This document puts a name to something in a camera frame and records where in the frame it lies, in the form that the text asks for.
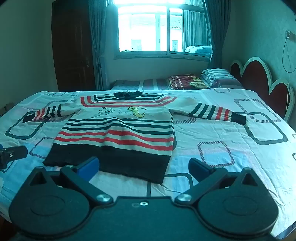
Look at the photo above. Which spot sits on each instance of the red printed pillow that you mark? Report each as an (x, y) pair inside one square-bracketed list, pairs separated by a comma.
[(187, 82)]

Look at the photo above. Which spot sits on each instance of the striped knit sweater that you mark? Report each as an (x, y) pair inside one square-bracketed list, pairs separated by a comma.
[(115, 136)]

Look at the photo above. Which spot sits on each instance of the patterned white bed sheet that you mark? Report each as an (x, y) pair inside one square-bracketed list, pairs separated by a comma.
[(219, 129)]

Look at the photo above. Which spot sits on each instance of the sliding glass window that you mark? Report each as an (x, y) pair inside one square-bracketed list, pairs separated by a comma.
[(143, 27)]

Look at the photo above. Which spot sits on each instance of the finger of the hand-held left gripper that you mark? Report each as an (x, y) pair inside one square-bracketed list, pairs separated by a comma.
[(13, 154)]

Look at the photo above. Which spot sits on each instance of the dark wooden wardrobe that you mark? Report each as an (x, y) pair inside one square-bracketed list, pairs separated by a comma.
[(71, 46)]

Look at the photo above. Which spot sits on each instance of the teal curtain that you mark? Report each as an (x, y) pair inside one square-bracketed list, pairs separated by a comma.
[(217, 34), (99, 41)]

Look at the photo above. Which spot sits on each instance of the striped folded quilt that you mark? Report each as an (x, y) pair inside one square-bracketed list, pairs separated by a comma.
[(219, 77)]

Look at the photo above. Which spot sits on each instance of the red scalloped headboard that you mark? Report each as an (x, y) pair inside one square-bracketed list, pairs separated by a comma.
[(254, 76)]

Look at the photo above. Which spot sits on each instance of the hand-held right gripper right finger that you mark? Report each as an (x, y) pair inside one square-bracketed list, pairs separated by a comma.
[(196, 168)]

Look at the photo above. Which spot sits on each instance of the blue bundled bedding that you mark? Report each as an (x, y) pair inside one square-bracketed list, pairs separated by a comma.
[(198, 49)]

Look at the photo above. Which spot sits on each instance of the wall socket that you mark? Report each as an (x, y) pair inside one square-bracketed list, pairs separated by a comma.
[(290, 34)]

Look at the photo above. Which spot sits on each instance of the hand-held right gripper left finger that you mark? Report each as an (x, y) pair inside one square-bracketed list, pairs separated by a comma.
[(89, 165)]

